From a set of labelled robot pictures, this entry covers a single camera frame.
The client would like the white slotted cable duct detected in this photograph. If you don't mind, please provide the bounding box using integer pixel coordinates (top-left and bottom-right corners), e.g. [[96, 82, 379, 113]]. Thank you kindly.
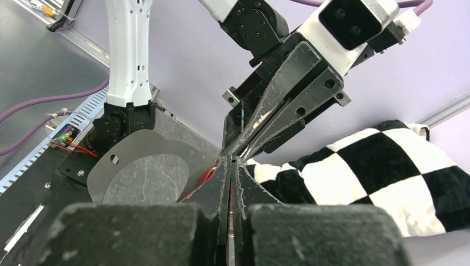
[[1, 88, 108, 194]]

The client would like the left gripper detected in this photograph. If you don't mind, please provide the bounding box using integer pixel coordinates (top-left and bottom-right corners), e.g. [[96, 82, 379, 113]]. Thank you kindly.
[[220, 33, 351, 160]]

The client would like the black white checkered pillow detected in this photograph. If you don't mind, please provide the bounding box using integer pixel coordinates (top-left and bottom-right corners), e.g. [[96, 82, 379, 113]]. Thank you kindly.
[[246, 120, 469, 237]]

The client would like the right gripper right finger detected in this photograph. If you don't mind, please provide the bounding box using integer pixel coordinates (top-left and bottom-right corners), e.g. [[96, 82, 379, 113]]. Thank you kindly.
[[231, 157, 411, 265]]

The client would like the aluminium frame rail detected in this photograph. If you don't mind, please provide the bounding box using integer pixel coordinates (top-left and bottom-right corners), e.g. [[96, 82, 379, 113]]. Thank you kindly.
[[416, 92, 469, 129]]

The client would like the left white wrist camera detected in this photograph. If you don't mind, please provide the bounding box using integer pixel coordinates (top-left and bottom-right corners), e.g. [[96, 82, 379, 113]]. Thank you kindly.
[[295, 0, 422, 78]]

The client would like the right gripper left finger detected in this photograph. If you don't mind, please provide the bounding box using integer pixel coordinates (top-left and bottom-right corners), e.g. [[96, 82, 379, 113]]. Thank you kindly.
[[37, 156, 231, 265]]

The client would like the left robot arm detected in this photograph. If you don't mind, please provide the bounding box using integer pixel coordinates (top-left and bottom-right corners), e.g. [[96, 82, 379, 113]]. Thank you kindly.
[[77, 1, 351, 164]]

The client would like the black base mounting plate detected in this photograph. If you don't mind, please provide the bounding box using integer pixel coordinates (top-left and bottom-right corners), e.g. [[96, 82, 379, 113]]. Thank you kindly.
[[1, 148, 98, 265]]

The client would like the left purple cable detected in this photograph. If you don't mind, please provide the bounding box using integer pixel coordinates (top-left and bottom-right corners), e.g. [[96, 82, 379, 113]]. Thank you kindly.
[[0, 79, 111, 157]]

